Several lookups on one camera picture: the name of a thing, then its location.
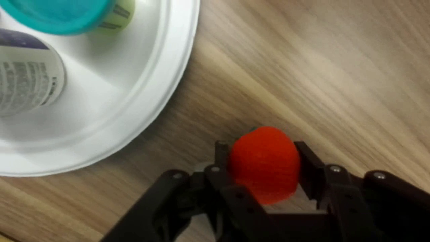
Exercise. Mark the teal lid small jar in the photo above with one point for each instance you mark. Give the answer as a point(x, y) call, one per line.
point(70, 17)

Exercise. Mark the red strawberry plushy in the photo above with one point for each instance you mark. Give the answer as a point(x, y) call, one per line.
point(267, 163)

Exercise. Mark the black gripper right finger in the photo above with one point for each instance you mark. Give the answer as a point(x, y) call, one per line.
point(336, 193)

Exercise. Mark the white paper plate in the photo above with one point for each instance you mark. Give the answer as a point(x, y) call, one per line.
point(117, 85)

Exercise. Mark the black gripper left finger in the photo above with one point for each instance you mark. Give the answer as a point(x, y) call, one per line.
point(233, 212)

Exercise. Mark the white pill bottle purple label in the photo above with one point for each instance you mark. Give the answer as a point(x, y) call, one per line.
point(31, 73)

